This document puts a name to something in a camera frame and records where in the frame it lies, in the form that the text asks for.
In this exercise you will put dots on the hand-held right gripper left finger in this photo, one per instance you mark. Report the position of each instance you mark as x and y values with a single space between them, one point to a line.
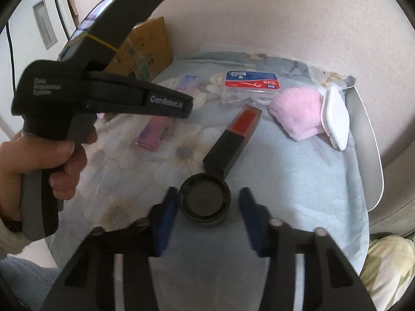
165 223

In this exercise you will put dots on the clear floss box blue label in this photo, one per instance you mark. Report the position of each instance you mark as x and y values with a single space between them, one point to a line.
249 82

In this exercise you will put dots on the light blue fleece clothing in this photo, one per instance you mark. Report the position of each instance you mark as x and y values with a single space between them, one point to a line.
26 281

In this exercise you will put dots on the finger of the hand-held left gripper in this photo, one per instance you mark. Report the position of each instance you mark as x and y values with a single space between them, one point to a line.
129 6

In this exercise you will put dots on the person's left hand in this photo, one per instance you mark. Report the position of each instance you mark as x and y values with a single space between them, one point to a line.
13 168

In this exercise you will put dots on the cardboard box with pink paper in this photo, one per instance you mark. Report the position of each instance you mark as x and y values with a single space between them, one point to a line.
152 48

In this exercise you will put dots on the pink fluffy puff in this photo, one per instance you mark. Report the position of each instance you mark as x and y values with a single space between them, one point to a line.
296 113

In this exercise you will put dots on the red and black box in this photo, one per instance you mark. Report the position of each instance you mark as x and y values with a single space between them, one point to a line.
233 139

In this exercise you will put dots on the pink purple box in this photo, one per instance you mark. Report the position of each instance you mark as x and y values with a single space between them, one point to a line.
155 132

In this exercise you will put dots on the white tray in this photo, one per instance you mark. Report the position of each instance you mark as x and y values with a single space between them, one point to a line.
373 155

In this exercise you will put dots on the black round jar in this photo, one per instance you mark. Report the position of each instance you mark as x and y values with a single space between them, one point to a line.
204 201

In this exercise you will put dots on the white plastic clip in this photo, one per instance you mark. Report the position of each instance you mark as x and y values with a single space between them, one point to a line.
335 116

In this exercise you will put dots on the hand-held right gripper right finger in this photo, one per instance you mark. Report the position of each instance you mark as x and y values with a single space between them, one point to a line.
254 223

